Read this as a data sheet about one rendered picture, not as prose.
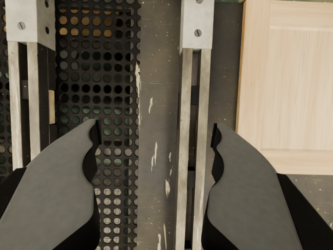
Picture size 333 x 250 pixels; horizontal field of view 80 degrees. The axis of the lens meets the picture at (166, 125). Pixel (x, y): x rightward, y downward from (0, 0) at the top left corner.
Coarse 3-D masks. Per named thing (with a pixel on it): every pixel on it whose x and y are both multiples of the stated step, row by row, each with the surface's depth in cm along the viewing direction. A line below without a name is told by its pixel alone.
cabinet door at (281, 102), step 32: (256, 0) 46; (256, 32) 46; (288, 32) 47; (320, 32) 47; (256, 64) 47; (288, 64) 48; (320, 64) 48; (256, 96) 48; (288, 96) 48; (320, 96) 48; (256, 128) 49; (288, 128) 49; (320, 128) 49; (288, 160) 49; (320, 160) 50
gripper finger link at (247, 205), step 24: (216, 144) 11; (240, 144) 10; (216, 168) 9; (240, 168) 8; (264, 168) 8; (216, 192) 7; (240, 192) 7; (264, 192) 7; (216, 216) 6; (240, 216) 6; (264, 216) 6; (288, 216) 6; (216, 240) 6; (240, 240) 6; (264, 240) 6; (288, 240) 6
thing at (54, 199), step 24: (96, 120) 11; (72, 144) 9; (96, 144) 11; (48, 168) 8; (72, 168) 8; (96, 168) 10; (24, 192) 7; (48, 192) 7; (72, 192) 7; (24, 216) 6; (48, 216) 6; (72, 216) 6; (96, 216) 7; (0, 240) 5; (24, 240) 5; (48, 240) 5; (72, 240) 6; (96, 240) 7
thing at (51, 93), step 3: (51, 90) 47; (51, 93) 47; (54, 93) 48; (51, 96) 47; (54, 96) 48; (51, 99) 47; (54, 99) 48; (51, 102) 47; (54, 102) 48; (51, 105) 47; (54, 105) 48; (51, 108) 47; (54, 108) 48; (51, 111) 47; (54, 111) 48; (51, 114) 47; (54, 114) 48; (51, 117) 47; (54, 117) 48; (51, 120) 47; (54, 120) 48; (51, 123) 47; (54, 123) 48
